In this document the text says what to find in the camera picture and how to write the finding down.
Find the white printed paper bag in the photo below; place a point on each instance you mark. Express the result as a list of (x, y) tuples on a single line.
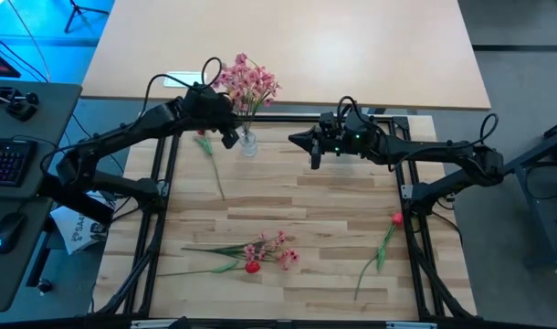
[(75, 228)]

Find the beige table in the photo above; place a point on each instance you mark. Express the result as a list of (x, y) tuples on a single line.
[(351, 45)]

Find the black rounded object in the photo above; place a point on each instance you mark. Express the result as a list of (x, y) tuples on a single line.
[(180, 323)]

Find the black clamp mount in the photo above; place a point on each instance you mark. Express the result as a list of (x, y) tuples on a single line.
[(18, 107)]

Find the red tulip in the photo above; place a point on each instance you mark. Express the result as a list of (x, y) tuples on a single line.
[(206, 145), (398, 219), (252, 267)]

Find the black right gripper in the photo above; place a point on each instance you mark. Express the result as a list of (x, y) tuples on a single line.
[(351, 137)]

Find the black aluminium frame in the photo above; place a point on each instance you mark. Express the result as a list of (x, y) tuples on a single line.
[(278, 118)]

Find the white label card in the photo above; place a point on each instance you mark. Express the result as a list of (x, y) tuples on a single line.
[(178, 82)]

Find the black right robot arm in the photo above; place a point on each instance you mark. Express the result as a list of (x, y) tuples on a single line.
[(443, 151)]

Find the clear glass vase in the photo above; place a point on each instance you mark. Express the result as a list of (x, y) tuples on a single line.
[(249, 147)]

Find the dark metal stand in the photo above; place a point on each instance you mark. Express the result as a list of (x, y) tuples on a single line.
[(534, 155)]

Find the silver metal bracket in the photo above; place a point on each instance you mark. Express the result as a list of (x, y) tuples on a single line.
[(411, 325), (150, 324)]

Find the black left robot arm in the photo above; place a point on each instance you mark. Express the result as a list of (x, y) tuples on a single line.
[(123, 132)]

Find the dark grey desk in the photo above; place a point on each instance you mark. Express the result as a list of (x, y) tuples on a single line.
[(45, 114)]

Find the black caster wheel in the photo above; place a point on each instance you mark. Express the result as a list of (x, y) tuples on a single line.
[(45, 286)]

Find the black backlit keyboard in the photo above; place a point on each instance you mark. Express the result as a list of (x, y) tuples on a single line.
[(9, 162)]

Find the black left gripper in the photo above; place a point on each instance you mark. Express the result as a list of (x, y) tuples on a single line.
[(207, 109)]

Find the silver corner plate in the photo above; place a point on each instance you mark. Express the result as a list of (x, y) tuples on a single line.
[(406, 192)]

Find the black tripod stand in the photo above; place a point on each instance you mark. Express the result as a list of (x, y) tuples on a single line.
[(75, 9)]

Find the black computer mouse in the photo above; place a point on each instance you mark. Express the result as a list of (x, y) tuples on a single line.
[(9, 230)]

